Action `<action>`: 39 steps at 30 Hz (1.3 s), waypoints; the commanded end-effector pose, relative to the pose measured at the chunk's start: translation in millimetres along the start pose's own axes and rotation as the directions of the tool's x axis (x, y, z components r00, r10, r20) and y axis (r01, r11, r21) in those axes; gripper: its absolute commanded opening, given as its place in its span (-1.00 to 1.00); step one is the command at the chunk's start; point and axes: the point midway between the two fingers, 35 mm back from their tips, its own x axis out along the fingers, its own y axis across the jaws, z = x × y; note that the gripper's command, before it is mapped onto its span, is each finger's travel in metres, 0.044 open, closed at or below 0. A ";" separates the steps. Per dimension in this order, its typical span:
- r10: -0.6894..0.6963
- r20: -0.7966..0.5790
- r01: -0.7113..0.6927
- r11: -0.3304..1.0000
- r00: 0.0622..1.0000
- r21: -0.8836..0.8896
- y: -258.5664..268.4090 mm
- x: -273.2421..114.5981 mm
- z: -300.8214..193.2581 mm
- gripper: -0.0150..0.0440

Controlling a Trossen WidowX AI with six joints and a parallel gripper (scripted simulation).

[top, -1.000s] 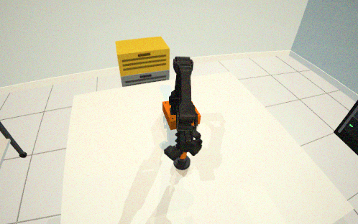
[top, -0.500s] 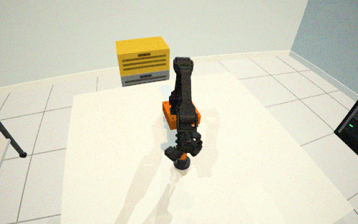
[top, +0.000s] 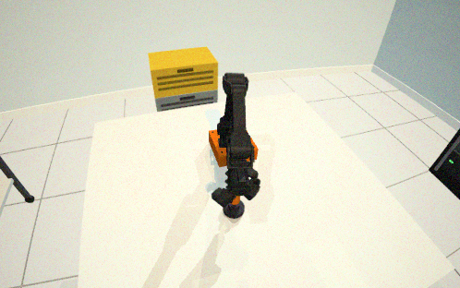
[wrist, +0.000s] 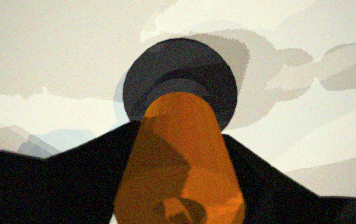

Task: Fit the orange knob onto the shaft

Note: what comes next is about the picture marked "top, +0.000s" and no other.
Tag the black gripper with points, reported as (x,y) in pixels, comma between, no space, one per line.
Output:
(224,196)

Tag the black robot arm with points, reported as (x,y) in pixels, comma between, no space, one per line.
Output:
(234,136)

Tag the orange knob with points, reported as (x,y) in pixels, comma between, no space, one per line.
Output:
(236,200)

